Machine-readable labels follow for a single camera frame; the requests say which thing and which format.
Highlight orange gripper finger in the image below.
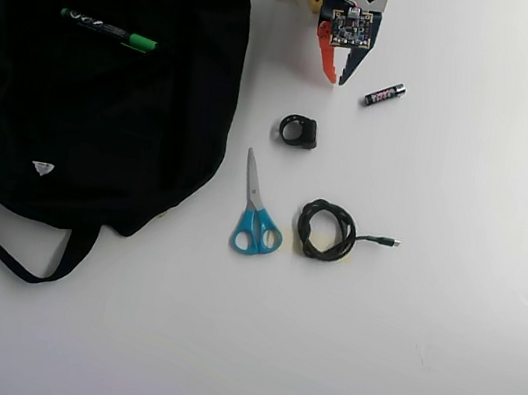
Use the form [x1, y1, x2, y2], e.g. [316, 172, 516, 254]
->
[307, 18, 350, 86]

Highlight coiled black USB cable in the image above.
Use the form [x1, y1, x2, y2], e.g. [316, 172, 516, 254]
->
[291, 194, 408, 275]

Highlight black fabric bag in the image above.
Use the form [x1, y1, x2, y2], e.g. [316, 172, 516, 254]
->
[0, 0, 257, 314]

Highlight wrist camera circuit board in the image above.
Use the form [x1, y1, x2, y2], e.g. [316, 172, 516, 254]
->
[314, 0, 386, 56]

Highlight black AAA battery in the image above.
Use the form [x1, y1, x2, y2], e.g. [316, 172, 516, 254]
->
[360, 76, 409, 114]

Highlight dark navy gripper finger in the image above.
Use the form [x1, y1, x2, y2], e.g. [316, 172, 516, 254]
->
[337, 10, 385, 93]

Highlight black strap bike light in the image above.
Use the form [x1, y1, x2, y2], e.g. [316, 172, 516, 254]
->
[274, 110, 321, 153]

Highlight green marker with black barrel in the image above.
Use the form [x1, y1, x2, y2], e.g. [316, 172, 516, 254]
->
[55, 5, 164, 59]

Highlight blue-handled scissors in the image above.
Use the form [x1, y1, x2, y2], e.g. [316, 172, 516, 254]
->
[225, 146, 298, 263]

